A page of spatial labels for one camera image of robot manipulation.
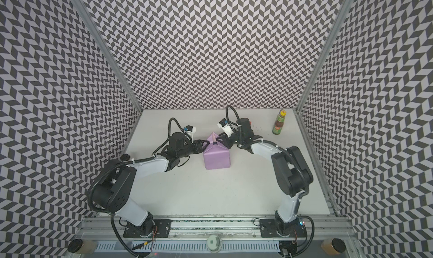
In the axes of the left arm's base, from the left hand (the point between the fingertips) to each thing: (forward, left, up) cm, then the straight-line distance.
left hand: (208, 144), depth 89 cm
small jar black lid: (-8, +41, +1) cm, 42 cm away
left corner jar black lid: (-44, +45, +2) cm, 63 cm away
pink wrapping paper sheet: (-6, -4, -2) cm, 8 cm away
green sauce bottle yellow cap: (+13, -41, +1) cm, 43 cm away
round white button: (-43, -5, +1) cm, 44 cm away
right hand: (+2, -5, 0) cm, 6 cm away
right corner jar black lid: (-44, -52, -3) cm, 68 cm away
